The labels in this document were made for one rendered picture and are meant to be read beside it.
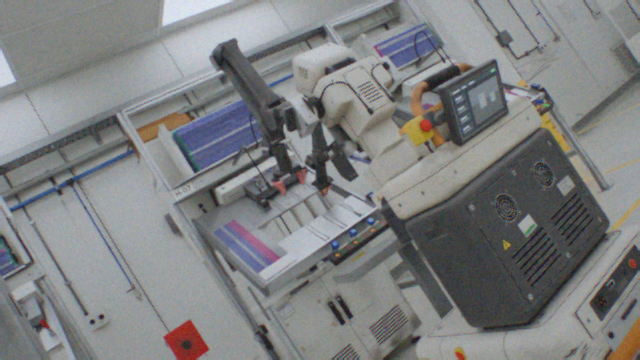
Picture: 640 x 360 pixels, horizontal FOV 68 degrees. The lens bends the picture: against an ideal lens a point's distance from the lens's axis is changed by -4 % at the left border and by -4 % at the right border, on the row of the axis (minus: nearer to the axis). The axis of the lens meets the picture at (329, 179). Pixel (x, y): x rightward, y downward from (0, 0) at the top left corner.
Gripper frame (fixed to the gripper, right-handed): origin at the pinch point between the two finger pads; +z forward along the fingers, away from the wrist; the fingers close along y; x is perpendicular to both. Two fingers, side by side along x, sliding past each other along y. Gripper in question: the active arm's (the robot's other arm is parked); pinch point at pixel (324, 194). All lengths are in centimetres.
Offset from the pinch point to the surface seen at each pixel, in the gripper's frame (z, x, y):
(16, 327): -140, 138, 121
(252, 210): 1.7, -19.0, 32.9
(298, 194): 0.3, -10.3, 9.1
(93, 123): 12, -209, 59
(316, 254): -2.8, 32.9, 31.6
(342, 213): -2.6, 20.4, 5.0
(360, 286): 39, 33, 8
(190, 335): 7, 24, 94
